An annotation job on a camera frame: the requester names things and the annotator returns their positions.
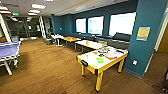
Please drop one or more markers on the orange ping pong paddle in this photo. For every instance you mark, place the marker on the orange ping pong paddle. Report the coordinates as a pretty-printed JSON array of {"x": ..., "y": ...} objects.
[{"x": 95, "y": 52}]

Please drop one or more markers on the yellow air hockey table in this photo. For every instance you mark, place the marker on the yellow air hockey table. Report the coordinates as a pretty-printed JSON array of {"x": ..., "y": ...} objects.
[{"x": 90, "y": 62}]

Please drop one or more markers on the dark window bench seat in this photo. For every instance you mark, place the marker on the dark window bench seat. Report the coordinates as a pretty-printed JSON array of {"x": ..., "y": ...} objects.
[{"x": 100, "y": 37}]

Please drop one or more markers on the blue board game box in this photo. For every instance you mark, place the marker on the blue board game box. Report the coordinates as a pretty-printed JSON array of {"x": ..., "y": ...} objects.
[{"x": 104, "y": 50}]

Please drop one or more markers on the red board game box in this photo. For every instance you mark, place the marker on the red board game box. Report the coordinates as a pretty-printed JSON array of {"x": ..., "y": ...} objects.
[{"x": 111, "y": 56}]

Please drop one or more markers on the small white folding table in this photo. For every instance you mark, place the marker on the small white folding table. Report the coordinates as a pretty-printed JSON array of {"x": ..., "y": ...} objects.
[{"x": 56, "y": 36}]

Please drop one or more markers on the dark low stool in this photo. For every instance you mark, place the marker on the dark low stool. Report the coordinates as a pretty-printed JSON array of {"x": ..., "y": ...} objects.
[{"x": 48, "y": 41}]

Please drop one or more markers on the black lounge cushion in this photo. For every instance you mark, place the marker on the black lounge cushion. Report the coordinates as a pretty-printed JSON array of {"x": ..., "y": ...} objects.
[{"x": 121, "y": 36}]

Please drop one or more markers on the rectangular ceiling light panel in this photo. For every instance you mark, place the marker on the rectangular ceiling light panel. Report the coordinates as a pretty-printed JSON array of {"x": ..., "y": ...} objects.
[
  {"x": 38, "y": 6},
  {"x": 3, "y": 8}
]

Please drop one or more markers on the blue ping pong table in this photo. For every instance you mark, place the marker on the blue ping pong table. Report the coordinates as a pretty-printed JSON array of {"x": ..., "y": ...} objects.
[{"x": 8, "y": 50}]

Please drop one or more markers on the green exit sign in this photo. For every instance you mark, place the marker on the green exit sign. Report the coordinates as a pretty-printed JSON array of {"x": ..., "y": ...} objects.
[{"x": 15, "y": 14}]

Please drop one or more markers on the white pillar wall outlet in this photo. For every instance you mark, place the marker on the white pillar wall outlet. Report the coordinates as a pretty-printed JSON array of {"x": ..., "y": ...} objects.
[{"x": 135, "y": 62}]

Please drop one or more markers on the yellow wall sign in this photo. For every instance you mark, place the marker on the yellow wall sign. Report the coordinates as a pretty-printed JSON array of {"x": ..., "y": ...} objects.
[{"x": 143, "y": 33}]

